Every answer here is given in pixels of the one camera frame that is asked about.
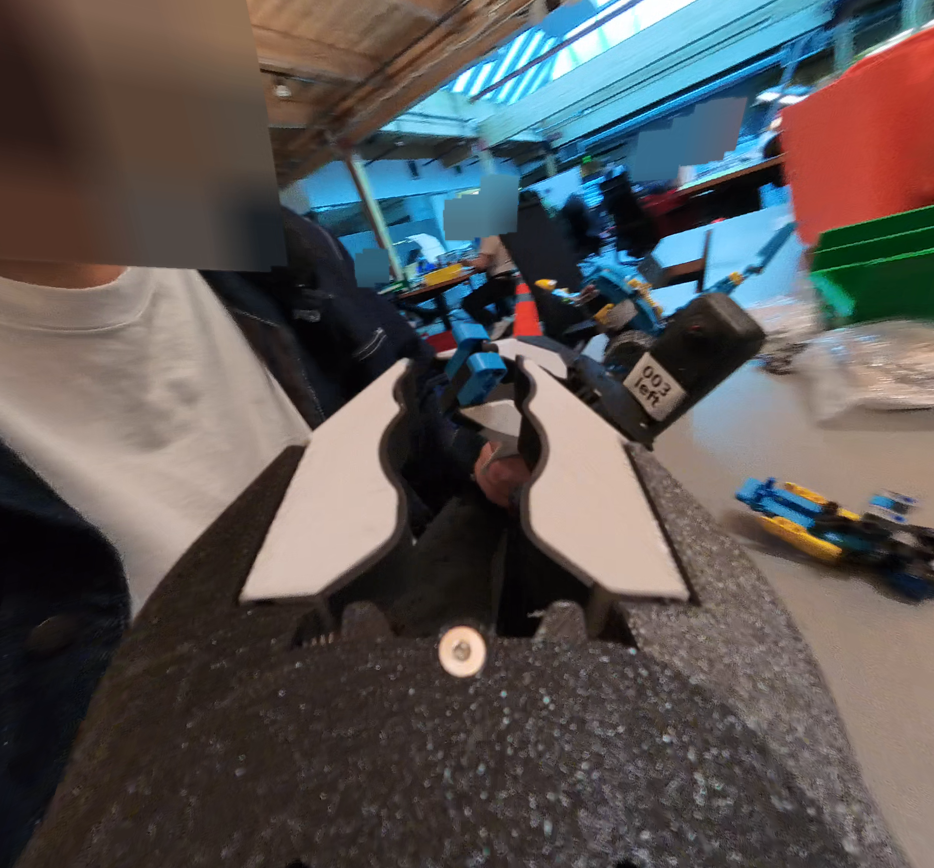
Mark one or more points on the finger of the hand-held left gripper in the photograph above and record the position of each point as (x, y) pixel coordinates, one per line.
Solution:
(500, 419)
(536, 354)

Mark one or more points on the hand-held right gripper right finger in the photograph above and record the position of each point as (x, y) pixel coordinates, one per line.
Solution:
(591, 496)

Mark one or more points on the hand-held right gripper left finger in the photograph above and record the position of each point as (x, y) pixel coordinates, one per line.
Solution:
(343, 489)

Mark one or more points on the person's left forearm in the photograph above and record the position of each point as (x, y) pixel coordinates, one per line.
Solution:
(335, 343)

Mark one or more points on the grey desk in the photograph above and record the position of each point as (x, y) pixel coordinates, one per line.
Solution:
(802, 664)

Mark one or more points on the person's left hand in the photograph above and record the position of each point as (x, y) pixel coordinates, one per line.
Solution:
(503, 478)

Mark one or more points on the orange traffic cone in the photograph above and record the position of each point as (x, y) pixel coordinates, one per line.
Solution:
(527, 313)

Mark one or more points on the toy tracked excavator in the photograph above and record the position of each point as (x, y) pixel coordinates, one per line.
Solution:
(627, 299)

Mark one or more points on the clear plastic bag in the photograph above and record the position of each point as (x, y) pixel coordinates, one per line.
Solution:
(875, 372)

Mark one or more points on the green storage bin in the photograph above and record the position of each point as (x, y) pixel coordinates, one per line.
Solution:
(875, 262)

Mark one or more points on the blue yellow toy vehicle assembly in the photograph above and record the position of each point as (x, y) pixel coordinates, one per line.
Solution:
(824, 529)

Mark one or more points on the white shirt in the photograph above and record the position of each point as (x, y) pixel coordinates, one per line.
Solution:
(131, 408)

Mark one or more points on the orange storage bin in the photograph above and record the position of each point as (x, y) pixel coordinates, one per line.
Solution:
(861, 146)

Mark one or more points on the dark denim garment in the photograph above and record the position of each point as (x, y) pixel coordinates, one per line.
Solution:
(58, 627)

